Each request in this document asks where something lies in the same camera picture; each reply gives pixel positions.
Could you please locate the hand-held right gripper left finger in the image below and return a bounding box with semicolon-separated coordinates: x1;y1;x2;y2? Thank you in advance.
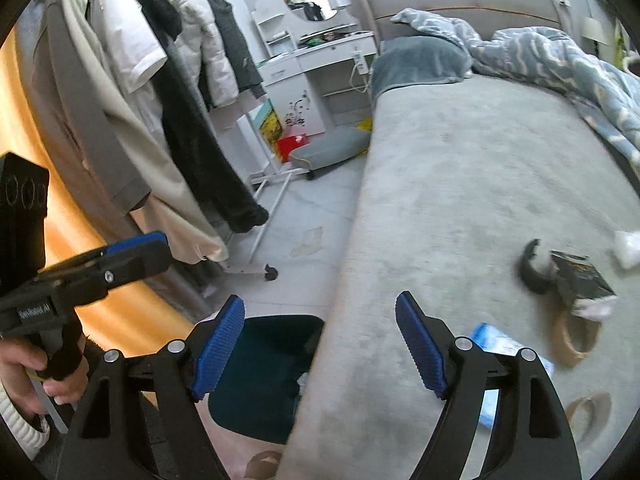
56;294;247;480

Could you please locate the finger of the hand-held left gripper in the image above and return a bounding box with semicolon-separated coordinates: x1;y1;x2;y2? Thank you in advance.
35;231;172;307

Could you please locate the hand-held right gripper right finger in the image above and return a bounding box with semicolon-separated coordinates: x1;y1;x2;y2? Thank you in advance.
395;290;583;480

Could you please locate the dark teal waste bin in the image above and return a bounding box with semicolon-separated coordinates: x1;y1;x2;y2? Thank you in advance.
207;314;326;446

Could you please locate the brown cardboard tape ring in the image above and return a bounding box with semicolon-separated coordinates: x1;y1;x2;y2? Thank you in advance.
564;391;614;445
551;304;602;367

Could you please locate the white bubble wrap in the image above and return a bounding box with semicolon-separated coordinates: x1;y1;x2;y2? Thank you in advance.
614;230;640;270

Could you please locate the person's left forearm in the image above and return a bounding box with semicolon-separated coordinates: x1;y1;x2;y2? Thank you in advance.
0;390;52;461

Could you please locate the person's left hand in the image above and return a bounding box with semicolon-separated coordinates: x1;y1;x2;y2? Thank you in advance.
0;332;91;417

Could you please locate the blue and white plastic packet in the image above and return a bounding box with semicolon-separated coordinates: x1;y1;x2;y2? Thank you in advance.
470;322;556;432

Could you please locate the clothes rack with garments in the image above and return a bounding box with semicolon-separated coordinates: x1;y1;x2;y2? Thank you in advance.
54;0;230;265

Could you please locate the grey shirt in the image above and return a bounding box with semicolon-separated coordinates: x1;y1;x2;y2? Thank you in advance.
27;4;152;212

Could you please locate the brown slipper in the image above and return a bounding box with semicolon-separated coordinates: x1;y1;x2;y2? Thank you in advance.
244;449;287;480

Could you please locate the black fleece garment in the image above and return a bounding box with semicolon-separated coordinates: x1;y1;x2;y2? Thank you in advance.
106;0;272;234

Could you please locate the black curved plastic piece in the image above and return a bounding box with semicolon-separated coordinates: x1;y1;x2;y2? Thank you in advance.
519;238;557;295

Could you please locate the black snack bag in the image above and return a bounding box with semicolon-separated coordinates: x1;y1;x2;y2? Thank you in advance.
549;250;617;312

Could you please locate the red box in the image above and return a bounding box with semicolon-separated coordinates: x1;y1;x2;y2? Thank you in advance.
275;132;309;162

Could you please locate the yellow and green picture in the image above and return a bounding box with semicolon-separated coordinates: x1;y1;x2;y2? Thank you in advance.
254;99;282;145

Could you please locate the white t-shirt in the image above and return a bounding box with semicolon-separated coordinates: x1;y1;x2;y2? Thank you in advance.
94;0;170;95

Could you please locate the grey floor cushion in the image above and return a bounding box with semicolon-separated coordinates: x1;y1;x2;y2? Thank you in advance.
289;126;372;172

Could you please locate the white puffer jacket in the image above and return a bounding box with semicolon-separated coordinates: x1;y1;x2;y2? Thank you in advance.
166;0;242;109

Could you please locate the dark grey jacket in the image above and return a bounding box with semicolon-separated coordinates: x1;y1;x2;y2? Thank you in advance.
184;0;269;102

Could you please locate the white vanity desk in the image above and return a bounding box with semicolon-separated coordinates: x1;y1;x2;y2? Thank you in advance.
249;7;379;137

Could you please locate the blue-grey pillow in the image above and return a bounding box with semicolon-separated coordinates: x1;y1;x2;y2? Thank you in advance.
369;36;474;104

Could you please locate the blue patterned blanket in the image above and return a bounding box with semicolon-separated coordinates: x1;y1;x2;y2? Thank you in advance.
390;7;640;163

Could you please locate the beige padded headboard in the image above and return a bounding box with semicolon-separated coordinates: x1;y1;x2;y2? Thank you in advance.
352;0;564;57

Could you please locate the bedside lamp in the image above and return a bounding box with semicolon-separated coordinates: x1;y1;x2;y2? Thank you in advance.
580;15;607;42

